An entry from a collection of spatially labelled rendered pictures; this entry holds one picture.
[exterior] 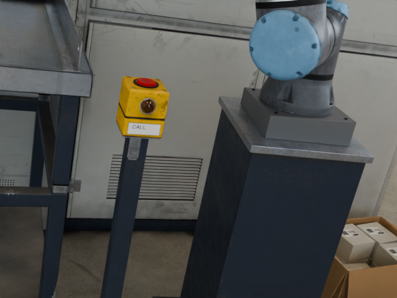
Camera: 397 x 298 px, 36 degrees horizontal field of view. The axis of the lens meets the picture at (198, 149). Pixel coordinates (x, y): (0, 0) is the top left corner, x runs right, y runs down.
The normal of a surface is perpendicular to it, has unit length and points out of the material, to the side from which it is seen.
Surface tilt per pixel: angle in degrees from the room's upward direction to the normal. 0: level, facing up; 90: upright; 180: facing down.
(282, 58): 93
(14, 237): 0
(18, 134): 90
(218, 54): 90
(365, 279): 69
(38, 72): 90
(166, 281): 0
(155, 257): 0
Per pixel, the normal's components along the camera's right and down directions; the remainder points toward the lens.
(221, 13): 0.28, 0.43
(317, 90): 0.37, 0.06
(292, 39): -0.39, 0.36
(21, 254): 0.19, -0.90
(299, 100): -0.04, 0.01
